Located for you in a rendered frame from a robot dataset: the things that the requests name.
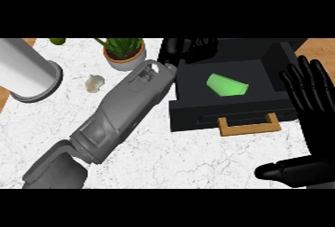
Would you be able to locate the black drawer front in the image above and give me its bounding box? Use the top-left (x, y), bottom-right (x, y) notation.
top-left (167, 98), bottom-right (304, 133)

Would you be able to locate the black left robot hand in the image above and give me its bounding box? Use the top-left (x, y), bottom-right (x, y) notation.
top-left (156, 37), bottom-right (220, 67)

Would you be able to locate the potted green plant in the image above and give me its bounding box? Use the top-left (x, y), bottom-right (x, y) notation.
top-left (93, 37), bottom-right (147, 72)

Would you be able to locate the black open drawer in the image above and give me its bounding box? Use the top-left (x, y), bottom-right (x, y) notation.
top-left (173, 58), bottom-right (294, 107)

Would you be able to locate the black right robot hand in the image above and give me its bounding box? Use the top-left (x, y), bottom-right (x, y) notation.
top-left (254, 54), bottom-right (335, 189)

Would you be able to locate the green cup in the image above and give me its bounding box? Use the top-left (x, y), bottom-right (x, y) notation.
top-left (205, 73), bottom-right (249, 98)

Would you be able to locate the wooden drawer handle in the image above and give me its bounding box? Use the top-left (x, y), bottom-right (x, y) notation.
top-left (217, 112), bottom-right (283, 137)

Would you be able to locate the white cylindrical canister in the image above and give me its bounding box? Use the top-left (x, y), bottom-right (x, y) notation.
top-left (0, 37), bottom-right (63, 104)

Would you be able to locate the black cabinet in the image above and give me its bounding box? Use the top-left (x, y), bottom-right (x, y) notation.
top-left (214, 37), bottom-right (308, 93)

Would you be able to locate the pale garlic bulb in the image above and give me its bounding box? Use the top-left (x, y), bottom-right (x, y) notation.
top-left (84, 74), bottom-right (106, 94)

